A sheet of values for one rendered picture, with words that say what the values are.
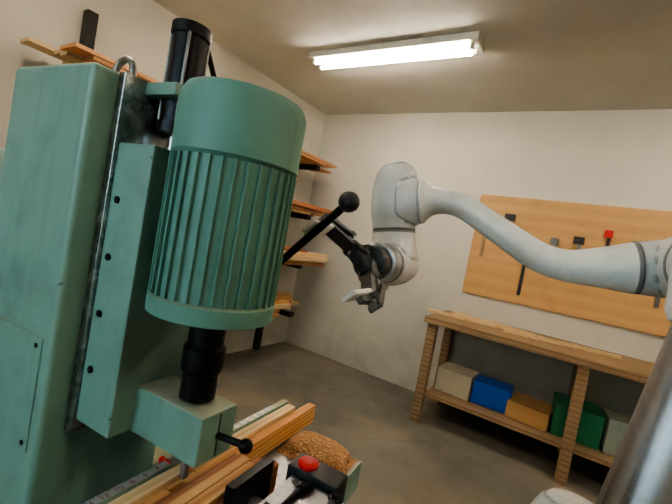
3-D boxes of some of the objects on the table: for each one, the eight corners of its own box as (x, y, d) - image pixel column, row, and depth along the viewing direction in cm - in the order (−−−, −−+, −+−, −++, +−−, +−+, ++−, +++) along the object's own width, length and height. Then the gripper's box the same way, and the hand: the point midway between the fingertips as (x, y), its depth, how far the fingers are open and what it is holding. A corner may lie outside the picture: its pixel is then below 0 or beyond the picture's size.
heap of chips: (338, 482, 70) (341, 462, 70) (276, 451, 76) (279, 432, 76) (357, 460, 78) (361, 443, 78) (300, 433, 84) (303, 417, 84)
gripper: (391, 323, 79) (347, 340, 60) (333, 225, 86) (277, 212, 67) (422, 304, 76) (385, 316, 57) (359, 205, 84) (309, 185, 64)
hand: (330, 260), depth 63 cm, fingers open, 13 cm apart
